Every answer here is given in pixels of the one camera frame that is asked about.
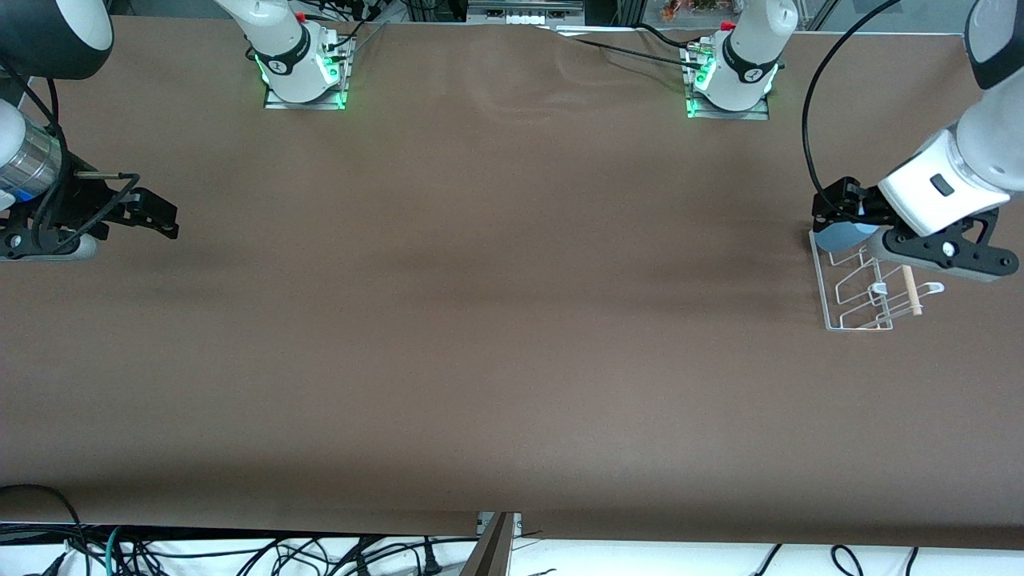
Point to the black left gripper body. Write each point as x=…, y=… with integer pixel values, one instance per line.
x=866, y=210

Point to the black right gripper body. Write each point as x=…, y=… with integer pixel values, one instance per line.
x=80, y=206

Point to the blue plastic cup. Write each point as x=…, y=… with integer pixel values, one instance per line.
x=840, y=238

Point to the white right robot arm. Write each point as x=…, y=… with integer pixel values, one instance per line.
x=280, y=48

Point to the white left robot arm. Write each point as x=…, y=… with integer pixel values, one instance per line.
x=952, y=184

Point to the orange background clutter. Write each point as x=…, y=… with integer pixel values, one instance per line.
x=688, y=8

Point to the brown paper table cover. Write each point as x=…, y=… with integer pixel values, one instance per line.
x=512, y=240

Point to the white power strip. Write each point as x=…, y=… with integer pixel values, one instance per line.
x=524, y=16

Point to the black floor plug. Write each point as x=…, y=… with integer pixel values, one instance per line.
x=432, y=566

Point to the brown wooden table leg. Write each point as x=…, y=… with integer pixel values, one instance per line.
x=492, y=556

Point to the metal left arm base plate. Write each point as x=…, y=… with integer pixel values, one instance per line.
x=760, y=114

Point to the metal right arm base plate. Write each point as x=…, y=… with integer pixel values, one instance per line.
x=336, y=100

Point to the aluminium frame post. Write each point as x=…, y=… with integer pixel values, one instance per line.
x=628, y=10

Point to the metal table edge bracket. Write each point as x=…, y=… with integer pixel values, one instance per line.
x=483, y=522

